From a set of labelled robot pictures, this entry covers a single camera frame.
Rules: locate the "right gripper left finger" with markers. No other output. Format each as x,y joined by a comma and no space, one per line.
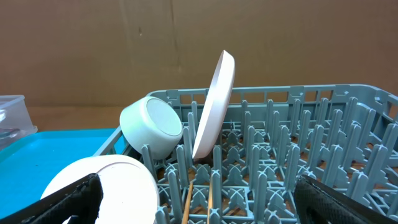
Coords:
79,202

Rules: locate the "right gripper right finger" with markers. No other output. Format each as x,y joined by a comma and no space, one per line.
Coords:
318,203

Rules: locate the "small pink plate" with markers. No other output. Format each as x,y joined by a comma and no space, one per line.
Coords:
130,193

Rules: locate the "grey bowl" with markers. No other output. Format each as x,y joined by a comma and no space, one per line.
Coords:
151,121

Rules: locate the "wooden chopstick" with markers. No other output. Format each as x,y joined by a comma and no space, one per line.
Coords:
187,204
210,203

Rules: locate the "large white plate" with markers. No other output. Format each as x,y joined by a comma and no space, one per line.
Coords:
215,106

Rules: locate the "grey dishwasher rack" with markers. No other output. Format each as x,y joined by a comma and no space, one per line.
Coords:
345,136

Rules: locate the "clear plastic waste bin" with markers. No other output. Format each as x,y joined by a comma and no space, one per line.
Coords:
15,120

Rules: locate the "teal serving tray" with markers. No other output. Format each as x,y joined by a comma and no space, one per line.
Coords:
29,164

